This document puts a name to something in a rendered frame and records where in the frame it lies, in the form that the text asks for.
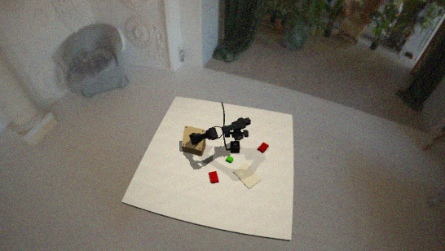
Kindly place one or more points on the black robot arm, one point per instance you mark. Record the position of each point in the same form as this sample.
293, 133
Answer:
211, 133

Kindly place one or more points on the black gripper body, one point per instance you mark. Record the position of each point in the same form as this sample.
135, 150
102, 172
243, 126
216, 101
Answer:
245, 133

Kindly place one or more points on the red rectangular block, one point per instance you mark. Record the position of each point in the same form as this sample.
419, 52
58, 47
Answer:
263, 147
213, 177

